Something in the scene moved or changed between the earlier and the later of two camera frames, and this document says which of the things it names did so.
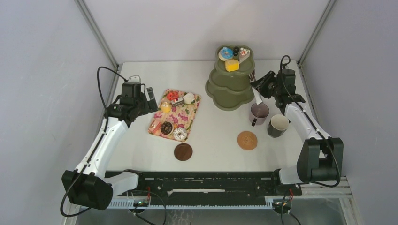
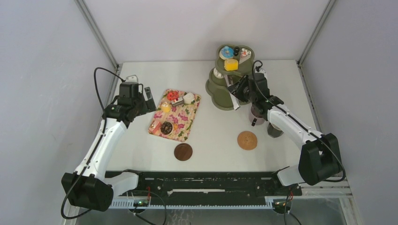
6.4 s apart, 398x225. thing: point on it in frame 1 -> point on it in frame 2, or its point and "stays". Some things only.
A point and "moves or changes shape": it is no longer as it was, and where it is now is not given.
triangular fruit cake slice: x=243 y=54 stays
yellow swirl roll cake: x=232 y=64 stays
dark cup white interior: x=278 y=125 stays
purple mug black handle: x=258 y=114 stays
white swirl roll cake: x=188 y=98 stays
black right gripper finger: x=260 y=84 -> x=241 y=89
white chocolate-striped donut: x=179 y=133 -> x=217 y=74
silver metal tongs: x=252 y=78 moves or changes shape
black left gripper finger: x=149 y=107 stays
